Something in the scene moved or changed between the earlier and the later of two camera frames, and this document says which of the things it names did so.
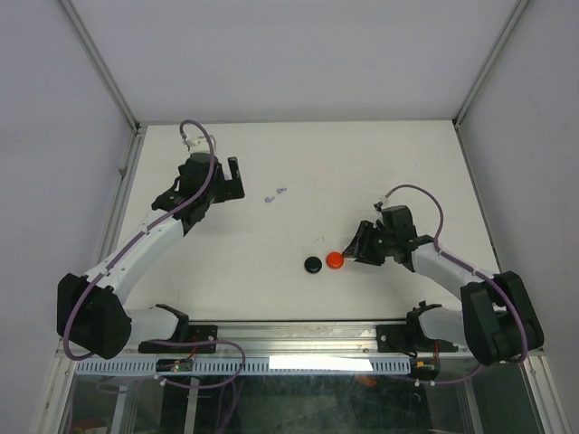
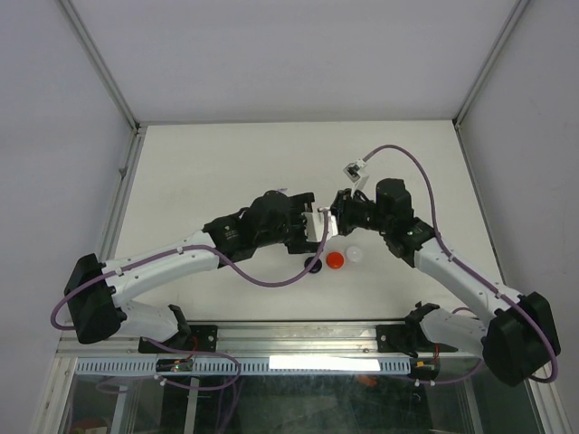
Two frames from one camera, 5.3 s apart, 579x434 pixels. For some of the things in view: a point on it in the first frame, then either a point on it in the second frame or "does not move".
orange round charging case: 335,259 does not move
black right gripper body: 374,242 to 351,212
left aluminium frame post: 132,159 does not move
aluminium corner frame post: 457,119 does not move
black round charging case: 313,265 does not move
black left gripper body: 224,190 to 292,232
